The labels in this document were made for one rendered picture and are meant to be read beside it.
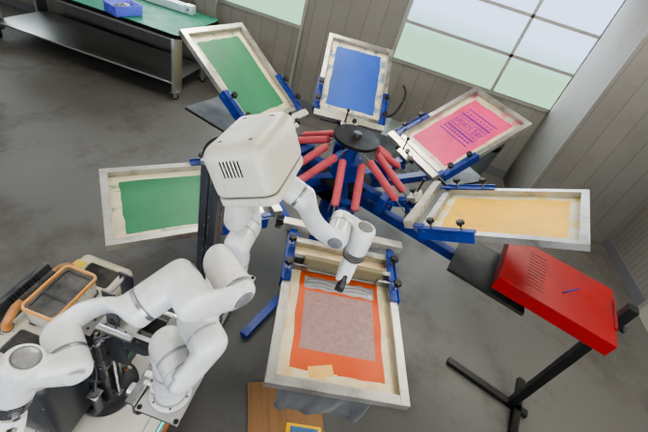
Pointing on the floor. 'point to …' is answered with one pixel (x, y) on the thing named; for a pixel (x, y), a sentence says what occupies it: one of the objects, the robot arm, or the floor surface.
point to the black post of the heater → (538, 373)
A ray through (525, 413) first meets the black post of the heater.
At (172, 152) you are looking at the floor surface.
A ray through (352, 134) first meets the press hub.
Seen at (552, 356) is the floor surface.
